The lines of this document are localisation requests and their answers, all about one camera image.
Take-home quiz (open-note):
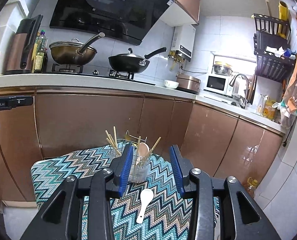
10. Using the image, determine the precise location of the steel kitchen faucet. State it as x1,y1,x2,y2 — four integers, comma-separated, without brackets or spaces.
229,73,249,109

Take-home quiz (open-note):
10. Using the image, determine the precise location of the yellow package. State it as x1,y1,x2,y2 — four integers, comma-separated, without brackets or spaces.
262,100,276,120

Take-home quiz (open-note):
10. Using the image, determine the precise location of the wooden chopstick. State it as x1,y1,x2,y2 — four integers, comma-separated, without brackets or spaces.
113,126,119,155
109,134,120,155
142,136,162,165
136,136,141,165
106,137,117,155
105,130,122,156

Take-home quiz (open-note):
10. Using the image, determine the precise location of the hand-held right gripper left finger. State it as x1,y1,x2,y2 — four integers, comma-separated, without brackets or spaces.
20,144,134,240

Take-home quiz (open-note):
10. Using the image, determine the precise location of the white water heater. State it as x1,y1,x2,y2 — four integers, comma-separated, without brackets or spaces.
171,26,196,63

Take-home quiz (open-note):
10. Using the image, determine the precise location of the clear bottle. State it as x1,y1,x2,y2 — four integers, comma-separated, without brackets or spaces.
257,95,268,115

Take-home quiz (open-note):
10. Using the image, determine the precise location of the black gas stove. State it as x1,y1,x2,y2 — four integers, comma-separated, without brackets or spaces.
42,64,156,85

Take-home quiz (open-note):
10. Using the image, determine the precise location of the white crumpled cloth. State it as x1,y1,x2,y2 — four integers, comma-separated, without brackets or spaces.
265,45,285,57

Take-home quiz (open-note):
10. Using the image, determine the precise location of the olive oil bottle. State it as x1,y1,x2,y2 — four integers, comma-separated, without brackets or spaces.
32,36,44,73

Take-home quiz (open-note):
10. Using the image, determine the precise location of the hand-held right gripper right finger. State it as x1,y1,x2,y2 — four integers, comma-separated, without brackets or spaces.
170,144,278,240

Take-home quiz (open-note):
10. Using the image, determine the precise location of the white kitchen countertop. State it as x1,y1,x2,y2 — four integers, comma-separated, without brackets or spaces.
0,74,286,133

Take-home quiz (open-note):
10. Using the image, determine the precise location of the steel bowl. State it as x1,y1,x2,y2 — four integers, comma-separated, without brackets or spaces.
212,61,233,77

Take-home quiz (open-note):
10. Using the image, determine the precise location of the clear utensil holder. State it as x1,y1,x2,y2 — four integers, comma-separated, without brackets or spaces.
110,130,151,182

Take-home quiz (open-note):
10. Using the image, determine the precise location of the black dish rack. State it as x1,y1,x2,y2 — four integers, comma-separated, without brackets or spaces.
251,13,297,82

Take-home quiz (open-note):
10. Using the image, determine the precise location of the brown kitchen cabinet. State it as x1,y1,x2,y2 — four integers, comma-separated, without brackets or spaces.
0,87,284,203

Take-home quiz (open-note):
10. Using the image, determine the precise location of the black range hood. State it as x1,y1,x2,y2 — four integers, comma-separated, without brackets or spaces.
49,0,176,47

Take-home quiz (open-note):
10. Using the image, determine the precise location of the cooking oil bottle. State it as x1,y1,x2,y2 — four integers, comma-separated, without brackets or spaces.
245,177,259,200

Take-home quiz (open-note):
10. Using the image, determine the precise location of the white microwave oven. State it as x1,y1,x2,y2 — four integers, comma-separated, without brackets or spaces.
204,74,233,96

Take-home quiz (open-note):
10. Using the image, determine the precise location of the white bowl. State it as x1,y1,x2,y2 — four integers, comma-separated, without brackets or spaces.
164,79,179,89

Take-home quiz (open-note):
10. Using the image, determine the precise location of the beige ceramic spoon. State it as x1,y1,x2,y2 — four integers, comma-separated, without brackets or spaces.
136,142,150,165

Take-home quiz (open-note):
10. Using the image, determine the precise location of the clear plastic bag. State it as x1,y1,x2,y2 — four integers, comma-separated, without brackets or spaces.
279,101,297,129

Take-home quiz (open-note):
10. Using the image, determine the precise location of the black wok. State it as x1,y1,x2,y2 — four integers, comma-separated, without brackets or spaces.
108,47,167,74

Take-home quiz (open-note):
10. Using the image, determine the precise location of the brown rice cooker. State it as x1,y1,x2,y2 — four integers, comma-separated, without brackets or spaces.
176,74,201,94

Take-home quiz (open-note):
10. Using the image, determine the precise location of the white ceramic spoon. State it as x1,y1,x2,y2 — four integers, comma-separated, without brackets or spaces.
136,189,154,224

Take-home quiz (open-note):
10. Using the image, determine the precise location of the zigzag patterned table cloth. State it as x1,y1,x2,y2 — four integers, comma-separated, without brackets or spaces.
30,141,219,240

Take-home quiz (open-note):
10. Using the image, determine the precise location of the yellow bottle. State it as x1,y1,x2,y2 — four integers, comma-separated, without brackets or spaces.
278,1,289,37

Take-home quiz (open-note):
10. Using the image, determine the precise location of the dark sauce bottle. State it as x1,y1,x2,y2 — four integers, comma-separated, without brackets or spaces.
40,31,49,72

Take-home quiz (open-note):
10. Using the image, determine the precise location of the brass coloured wok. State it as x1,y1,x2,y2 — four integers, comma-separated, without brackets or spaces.
49,33,106,66

